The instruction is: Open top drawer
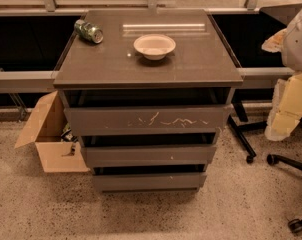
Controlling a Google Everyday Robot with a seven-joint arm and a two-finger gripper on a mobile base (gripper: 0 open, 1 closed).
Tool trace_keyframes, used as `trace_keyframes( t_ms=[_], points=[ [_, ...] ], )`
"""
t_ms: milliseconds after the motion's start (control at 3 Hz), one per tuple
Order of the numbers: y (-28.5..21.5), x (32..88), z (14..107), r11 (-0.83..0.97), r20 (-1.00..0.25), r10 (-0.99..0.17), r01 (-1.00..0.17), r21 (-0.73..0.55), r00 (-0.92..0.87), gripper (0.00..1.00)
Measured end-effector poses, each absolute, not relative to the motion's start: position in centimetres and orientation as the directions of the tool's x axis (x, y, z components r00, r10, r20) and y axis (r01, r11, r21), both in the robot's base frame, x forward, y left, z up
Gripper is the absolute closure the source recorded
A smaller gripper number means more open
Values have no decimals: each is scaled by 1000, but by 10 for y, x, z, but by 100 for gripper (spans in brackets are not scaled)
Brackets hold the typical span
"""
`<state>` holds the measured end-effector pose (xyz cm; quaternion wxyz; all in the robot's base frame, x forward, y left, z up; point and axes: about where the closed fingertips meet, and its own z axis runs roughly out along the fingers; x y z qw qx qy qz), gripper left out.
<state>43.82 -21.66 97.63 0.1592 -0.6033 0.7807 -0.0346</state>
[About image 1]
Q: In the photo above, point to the open cardboard box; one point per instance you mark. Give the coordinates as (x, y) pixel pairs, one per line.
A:
(44, 129)

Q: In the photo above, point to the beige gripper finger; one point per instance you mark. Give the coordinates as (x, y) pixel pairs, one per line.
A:
(274, 44)

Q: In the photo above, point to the grey bottom drawer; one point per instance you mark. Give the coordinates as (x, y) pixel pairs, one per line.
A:
(149, 182)

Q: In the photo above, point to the grey drawer cabinet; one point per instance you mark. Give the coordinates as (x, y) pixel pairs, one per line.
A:
(198, 72)

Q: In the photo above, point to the black office chair base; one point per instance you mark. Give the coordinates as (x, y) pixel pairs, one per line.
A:
(284, 161)

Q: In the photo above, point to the grey top drawer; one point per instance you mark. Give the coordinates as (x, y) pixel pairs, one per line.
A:
(146, 120)

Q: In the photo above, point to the grey middle drawer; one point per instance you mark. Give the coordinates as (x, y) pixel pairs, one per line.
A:
(147, 155)

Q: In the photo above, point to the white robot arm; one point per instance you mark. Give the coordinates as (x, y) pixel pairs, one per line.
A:
(291, 52)

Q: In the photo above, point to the green soda can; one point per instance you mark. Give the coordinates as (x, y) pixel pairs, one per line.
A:
(88, 31)

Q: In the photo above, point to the white paper bowl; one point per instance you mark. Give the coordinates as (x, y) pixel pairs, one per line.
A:
(154, 46)

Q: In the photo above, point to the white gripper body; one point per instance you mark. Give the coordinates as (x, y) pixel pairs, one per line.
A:
(299, 44)

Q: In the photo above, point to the grey drawer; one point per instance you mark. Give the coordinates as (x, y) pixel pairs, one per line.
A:
(146, 120)
(147, 155)
(149, 182)

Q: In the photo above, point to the black table leg with caster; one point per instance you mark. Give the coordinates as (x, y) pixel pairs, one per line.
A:
(239, 130)

